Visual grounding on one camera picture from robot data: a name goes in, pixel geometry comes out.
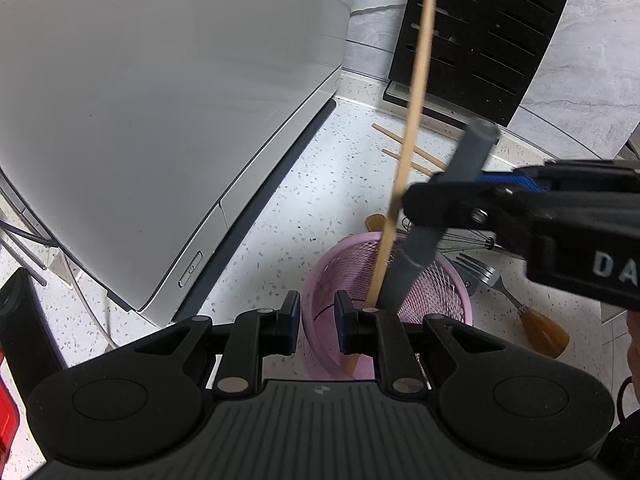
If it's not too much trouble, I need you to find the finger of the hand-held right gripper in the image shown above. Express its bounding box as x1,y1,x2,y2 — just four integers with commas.
403,172,556,261
472,160,640,193

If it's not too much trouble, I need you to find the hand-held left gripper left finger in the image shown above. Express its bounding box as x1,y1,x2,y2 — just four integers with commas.
131,291,301,393

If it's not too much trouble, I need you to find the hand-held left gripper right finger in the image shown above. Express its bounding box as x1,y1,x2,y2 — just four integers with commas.
335,291,506,393

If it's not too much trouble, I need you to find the grey handled utensil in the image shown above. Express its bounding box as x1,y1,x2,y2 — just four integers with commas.
377,119,501,313

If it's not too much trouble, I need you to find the wooden chopstick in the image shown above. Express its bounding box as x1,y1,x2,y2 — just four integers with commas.
344,0,437,378
381,148,436,177
371,123,449,171

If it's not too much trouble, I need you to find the pink mesh utensil basket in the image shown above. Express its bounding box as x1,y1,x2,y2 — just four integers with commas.
301,232,475,381

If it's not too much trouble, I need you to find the steel wire whisk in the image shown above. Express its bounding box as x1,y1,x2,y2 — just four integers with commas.
400,215,498,257

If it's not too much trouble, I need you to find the person's right hand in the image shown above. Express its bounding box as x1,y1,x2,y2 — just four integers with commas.
626,327,640,378

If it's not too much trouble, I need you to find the black knife block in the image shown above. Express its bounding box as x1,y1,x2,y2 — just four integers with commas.
382,0,577,128

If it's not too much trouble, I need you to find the white countertop appliance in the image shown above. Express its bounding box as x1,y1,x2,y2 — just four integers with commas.
0,0,371,326

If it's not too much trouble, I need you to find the black plastic object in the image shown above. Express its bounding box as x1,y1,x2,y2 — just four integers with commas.
0,267,68,401

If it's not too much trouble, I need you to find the red plastic object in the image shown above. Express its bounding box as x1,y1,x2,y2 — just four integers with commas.
0,350,21,461

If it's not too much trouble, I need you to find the wooden handled fork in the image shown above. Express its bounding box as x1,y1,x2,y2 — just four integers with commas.
456,253,571,359

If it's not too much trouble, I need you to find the white cable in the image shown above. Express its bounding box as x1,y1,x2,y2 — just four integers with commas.
65,255,118,351

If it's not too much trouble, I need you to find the grey cable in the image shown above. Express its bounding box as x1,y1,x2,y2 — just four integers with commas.
0,240,48,287

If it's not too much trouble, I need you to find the dark cable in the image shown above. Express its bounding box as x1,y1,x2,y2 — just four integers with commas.
0,220,58,248

